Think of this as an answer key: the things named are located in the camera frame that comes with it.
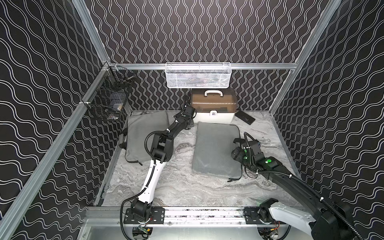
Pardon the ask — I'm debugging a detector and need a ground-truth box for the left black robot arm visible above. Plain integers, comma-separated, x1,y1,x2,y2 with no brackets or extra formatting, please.
122,105,196,224

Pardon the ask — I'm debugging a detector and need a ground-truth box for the black flat pouch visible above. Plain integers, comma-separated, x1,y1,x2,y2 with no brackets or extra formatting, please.
235,111,256,125

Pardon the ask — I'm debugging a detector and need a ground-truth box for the brown lid storage box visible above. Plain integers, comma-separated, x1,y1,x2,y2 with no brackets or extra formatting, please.
191,88,238,124

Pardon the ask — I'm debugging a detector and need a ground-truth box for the grey laptop bag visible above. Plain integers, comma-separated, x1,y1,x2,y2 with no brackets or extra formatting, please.
120,111,169,164
192,122,243,182

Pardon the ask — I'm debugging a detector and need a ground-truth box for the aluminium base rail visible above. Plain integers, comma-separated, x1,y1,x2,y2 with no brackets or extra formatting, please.
85,205,326,227

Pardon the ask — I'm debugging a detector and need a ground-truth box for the black wire wall basket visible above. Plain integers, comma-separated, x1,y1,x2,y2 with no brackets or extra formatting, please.
86,66,137,122

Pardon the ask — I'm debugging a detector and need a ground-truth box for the white mesh wall basket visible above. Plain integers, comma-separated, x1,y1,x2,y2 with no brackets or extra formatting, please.
165,62,232,89

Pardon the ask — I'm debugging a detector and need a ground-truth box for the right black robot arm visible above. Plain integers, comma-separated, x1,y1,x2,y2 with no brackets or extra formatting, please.
231,133,363,240

